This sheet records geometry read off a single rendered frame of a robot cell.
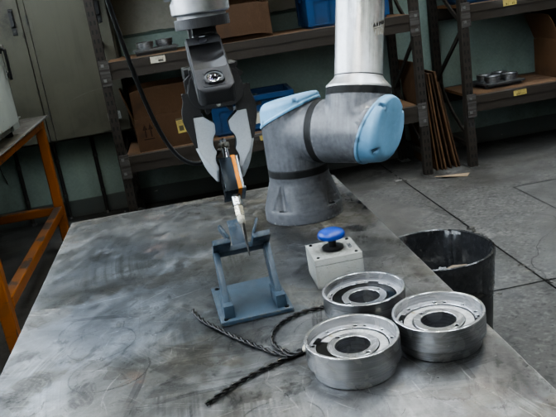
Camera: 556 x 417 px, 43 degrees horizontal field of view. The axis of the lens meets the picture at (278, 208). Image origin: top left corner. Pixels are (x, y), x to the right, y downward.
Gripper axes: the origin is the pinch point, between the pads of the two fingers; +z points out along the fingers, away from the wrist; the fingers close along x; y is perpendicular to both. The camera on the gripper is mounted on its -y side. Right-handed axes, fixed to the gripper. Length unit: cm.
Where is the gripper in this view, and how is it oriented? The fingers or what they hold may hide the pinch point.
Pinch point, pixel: (229, 170)
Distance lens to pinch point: 93.6
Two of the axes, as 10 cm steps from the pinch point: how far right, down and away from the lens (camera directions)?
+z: 1.5, 9.5, 2.8
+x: -9.7, 2.0, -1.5
